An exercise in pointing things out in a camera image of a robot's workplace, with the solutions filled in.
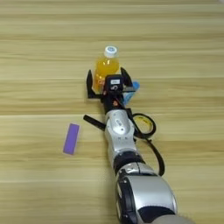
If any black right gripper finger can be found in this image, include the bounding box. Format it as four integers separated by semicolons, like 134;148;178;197
86;69;102;100
120;66;137;94

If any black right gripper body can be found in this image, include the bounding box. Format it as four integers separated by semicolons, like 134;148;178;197
100;90;130;114

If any orange juice bottle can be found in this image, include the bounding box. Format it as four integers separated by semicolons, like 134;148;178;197
92;45;121;95

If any purple eraser block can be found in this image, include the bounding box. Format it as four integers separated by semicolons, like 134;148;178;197
62;122;81;156

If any black box with white label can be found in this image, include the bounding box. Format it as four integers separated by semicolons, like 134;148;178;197
104;74;125;93

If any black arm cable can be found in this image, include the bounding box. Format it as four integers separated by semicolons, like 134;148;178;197
127;108;166;177

